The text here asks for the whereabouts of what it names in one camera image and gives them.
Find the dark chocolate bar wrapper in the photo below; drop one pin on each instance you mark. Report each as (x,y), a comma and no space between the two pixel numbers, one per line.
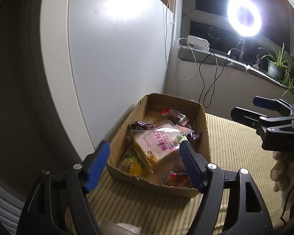
(141,125)

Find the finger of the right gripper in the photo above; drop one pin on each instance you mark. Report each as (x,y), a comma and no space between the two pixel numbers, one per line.
(270,104)
(248,118)

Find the yellow green snack bag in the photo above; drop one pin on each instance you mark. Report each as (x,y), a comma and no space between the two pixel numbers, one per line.
(130,164)

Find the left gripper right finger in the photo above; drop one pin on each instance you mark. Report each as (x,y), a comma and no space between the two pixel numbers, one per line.
(195,165)

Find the dark red cake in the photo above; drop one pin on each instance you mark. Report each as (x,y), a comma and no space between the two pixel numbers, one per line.
(178,176)

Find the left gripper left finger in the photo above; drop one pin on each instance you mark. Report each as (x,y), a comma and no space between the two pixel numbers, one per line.
(93,166)

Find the green candy packet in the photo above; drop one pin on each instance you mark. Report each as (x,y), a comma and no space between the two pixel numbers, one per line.
(181,138)

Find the potted spider plant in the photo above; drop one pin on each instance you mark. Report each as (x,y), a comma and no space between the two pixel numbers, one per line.
(279,67)

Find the white round board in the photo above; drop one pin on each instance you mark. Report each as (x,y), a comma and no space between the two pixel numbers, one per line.
(100,57)

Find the snickers bar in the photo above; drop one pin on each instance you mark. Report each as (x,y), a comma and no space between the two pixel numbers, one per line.
(193,136)

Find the red candy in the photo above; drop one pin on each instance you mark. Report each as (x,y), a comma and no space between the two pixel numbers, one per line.
(176,117)

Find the cardboard box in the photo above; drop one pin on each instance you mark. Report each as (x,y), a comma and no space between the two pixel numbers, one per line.
(149,109)

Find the green snack packet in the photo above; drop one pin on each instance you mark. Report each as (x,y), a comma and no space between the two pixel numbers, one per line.
(191,125)

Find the striped table cloth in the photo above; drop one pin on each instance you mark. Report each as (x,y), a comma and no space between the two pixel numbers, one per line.
(239,200)

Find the ring light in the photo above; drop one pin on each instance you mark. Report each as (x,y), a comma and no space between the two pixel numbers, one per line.
(244,16)

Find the white power strip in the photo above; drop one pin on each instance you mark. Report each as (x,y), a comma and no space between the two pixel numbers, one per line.
(198,43)

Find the right gloved hand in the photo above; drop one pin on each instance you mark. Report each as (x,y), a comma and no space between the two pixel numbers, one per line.
(282,174)

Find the small figurine on sill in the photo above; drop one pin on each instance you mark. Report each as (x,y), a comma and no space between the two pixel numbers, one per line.
(257,64)

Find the pink toast bread bag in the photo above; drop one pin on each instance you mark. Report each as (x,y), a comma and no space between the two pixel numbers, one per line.
(157,148)

